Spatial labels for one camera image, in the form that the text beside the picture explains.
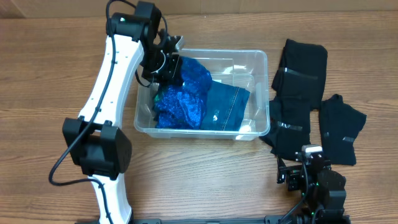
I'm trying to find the sparkly blue garment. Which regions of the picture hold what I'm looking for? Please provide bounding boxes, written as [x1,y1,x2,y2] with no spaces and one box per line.
[154,57,213,129]

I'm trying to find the black garment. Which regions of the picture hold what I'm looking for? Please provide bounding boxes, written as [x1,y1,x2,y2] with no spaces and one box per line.
[260,96,310,161]
[272,39,328,110]
[319,94,367,166]

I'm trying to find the blue denim jeans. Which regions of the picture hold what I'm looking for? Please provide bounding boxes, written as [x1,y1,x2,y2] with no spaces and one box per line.
[200,81,250,131]

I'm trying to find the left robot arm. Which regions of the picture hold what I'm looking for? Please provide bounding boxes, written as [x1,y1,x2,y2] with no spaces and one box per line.
[62,1,184,223]

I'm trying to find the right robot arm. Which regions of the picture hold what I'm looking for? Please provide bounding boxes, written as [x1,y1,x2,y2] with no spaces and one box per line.
[277,152,351,224]

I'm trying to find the clear plastic storage bin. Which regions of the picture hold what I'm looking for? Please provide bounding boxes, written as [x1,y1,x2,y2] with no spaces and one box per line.
[134,48,271,141]

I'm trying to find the black folded garment top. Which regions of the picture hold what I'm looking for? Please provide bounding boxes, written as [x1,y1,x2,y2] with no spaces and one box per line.
[272,39,328,110]

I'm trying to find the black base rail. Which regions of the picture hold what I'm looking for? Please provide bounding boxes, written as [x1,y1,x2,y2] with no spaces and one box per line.
[129,215,282,224]

